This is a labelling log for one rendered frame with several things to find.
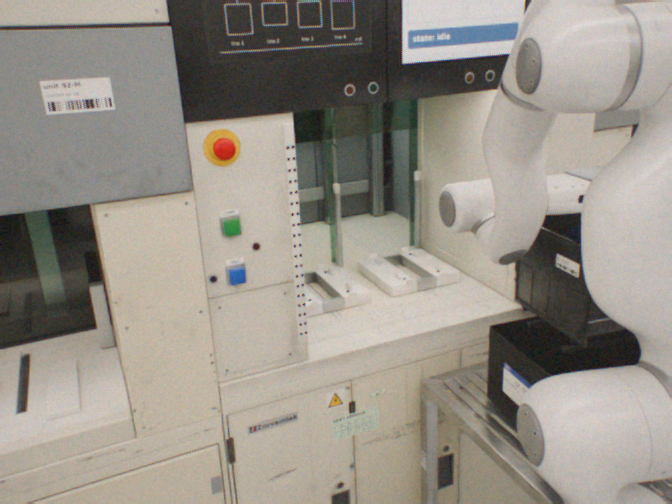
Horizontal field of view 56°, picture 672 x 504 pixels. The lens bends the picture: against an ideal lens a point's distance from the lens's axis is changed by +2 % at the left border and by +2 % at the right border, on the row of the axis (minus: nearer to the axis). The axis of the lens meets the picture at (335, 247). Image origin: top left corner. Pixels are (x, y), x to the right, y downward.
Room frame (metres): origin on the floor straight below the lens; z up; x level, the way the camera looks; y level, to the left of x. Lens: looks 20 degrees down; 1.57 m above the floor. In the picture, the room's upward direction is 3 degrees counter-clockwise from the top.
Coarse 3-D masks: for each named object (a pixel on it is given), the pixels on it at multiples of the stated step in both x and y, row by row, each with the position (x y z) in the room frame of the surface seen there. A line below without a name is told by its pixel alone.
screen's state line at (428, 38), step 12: (492, 24) 1.34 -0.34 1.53; (504, 24) 1.35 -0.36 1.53; (516, 24) 1.37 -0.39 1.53; (408, 36) 1.27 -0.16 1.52; (420, 36) 1.28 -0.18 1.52; (432, 36) 1.29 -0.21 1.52; (444, 36) 1.30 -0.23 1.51; (456, 36) 1.31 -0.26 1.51; (468, 36) 1.32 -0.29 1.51; (480, 36) 1.33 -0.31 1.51; (492, 36) 1.34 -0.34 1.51; (504, 36) 1.36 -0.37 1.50; (408, 48) 1.27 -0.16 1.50; (420, 48) 1.28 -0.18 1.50
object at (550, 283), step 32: (544, 224) 1.18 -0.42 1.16; (576, 224) 1.20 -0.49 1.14; (544, 256) 1.09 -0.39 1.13; (576, 256) 1.00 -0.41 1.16; (544, 288) 1.08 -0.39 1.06; (576, 288) 1.00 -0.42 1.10; (544, 320) 1.12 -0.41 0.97; (576, 320) 0.99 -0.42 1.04; (608, 320) 0.97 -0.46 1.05; (576, 352) 1.02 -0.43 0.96
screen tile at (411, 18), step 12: (408, 0) 1.27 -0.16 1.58; (420, 0) 1.28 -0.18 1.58; (432, 0) 1.29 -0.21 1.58; (444, 0) 1.30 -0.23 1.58; (456, 0) 1.31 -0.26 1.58; (408, 12) 1.27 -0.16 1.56; (420, 12) 1.28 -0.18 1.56; (432, 12) 1.29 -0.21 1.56; (444, 12) 1.30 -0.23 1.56; (456, 12) 1.31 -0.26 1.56
